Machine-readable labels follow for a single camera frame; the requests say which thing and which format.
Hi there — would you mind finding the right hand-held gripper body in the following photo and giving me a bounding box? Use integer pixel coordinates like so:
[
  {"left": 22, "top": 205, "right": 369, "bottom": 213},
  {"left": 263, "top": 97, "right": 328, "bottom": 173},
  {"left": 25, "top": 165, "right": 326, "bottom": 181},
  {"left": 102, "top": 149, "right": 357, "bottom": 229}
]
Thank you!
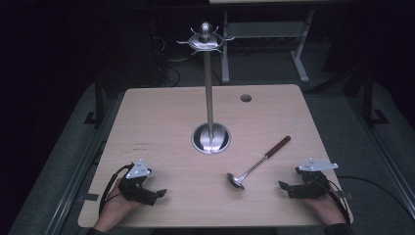
[{"left": 288, "top": 158, "right": 340, "bottom": 200}]

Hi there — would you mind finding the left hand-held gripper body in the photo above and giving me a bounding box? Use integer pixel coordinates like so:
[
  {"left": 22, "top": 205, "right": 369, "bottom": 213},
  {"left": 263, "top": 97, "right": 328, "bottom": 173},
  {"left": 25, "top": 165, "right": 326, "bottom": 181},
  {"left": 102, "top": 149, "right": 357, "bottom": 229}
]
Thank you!
[{"left": 116, "top": 159, "right": 157, "bottom": 204}]

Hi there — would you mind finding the steel ladle with brown handle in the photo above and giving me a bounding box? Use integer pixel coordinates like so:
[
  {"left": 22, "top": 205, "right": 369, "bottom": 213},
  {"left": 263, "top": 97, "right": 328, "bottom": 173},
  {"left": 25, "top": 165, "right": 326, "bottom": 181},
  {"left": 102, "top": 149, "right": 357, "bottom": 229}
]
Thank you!
[{"left": 226, "top": 135, "right": 292, "bottom": 191}]

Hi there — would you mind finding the steel utensil rack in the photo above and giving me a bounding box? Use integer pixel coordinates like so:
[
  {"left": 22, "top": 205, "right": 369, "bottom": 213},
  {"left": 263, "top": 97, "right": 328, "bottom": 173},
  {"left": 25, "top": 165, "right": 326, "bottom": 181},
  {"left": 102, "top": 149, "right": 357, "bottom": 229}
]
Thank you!
[{"left": 176, "top": 21, "right": 236, "bottom": 156}]

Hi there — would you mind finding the person's right hand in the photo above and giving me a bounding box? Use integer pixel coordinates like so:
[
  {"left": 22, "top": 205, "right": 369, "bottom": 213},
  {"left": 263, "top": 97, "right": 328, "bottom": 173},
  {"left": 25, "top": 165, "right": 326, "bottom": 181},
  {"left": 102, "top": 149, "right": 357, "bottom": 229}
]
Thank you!
[{"left": 300, "top": 191, "right": 347, "bottom": 227}]

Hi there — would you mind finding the person's left hand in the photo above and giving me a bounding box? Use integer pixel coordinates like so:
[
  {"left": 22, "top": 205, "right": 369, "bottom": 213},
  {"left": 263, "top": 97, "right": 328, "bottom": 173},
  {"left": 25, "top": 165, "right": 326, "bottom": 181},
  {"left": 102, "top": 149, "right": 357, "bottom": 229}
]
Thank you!
[{"left": 93, "top": 177, "right": 145, "bottom": 233}]

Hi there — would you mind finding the black metal stand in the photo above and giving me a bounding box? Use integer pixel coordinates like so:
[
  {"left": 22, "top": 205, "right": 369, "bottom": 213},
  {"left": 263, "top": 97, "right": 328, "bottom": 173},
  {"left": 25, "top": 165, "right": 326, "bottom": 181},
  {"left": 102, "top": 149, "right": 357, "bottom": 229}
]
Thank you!
[
  {"left": 346, "top": 63, "right": 390, "bottom": 127},
  {"left": 82, "top": 77, "right": 106, "bottom": 127}
]

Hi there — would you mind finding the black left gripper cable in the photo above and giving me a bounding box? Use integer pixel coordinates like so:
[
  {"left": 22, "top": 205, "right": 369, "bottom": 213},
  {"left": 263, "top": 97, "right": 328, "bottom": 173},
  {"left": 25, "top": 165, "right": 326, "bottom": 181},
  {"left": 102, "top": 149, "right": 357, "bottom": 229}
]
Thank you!
[{"left": 98, "top": 164, "right": 135, "bottom": 217}]

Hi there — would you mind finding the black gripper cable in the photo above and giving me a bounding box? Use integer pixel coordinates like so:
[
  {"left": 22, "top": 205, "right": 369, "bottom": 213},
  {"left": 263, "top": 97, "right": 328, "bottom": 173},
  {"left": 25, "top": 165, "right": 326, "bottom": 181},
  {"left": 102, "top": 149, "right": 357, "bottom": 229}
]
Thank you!
[
  {"left": 98, "top": 164, "right": 135, "bottom": 217},
  {"left": 321, "top": 175, "right": 415, "bottom": 226}
]

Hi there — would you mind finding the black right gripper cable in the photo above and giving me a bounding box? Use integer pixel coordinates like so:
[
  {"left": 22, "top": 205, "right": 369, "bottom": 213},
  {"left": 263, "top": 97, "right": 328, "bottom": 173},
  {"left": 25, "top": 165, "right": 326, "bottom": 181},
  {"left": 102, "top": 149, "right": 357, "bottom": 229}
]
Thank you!
[{"left": 321, "top": 175, "right": 415, "bottom": 226}]

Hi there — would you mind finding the white metal desk frame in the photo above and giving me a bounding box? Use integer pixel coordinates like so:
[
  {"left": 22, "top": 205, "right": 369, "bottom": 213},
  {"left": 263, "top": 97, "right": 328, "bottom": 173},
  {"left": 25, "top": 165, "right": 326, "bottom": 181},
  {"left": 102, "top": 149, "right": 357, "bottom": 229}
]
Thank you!
[{"left": 219, "top": 9, "right": 316, "bottom": 85}]

